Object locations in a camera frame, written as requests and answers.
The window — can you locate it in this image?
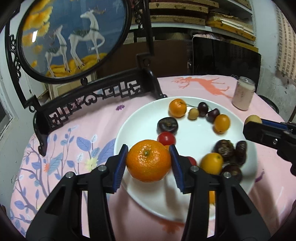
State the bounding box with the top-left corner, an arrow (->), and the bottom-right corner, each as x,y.
0,93 -> 16,139

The pink printed tablecloth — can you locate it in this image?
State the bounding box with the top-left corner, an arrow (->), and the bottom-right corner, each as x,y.
9,75 -> 296,241

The tan longan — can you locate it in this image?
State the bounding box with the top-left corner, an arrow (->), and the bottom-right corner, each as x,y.
187,108 -> 200,120
244,115 -> 263,126

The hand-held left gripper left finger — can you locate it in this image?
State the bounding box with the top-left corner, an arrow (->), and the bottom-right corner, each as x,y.
26,144 -> 129,241

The round deer table screen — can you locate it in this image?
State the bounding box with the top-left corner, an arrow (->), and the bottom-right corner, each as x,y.
5,0 -> 168,157

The black round stool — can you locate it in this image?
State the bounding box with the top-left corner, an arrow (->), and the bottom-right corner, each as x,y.
257,94 -> 280,114

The small mandarin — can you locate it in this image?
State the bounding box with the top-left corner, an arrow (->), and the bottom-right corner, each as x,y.
168,98 -> 187,117

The large mandarin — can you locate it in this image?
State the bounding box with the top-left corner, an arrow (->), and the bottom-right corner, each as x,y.
126,139 -> 172,183

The beige box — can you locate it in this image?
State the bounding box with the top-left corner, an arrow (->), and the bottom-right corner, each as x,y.
38,72 -> 97,100

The black monitor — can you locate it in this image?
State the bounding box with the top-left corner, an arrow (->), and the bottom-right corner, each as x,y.
191,36 -> 262,93

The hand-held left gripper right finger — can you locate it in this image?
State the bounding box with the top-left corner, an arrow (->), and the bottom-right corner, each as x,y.
168,144 -> 271,241

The white plate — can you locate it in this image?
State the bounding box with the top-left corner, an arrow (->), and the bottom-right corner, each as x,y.
114,95 -> 258,223

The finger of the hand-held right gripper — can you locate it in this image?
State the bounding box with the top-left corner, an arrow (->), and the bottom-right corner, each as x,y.
261,119 -> 288,129
243,121 -> 287,151

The beverage can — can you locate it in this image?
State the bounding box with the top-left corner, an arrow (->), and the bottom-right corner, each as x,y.
232,76 -> 256,110

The wooden shelf with books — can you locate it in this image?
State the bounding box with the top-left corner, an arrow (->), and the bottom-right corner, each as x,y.
129,0 -> 259,47

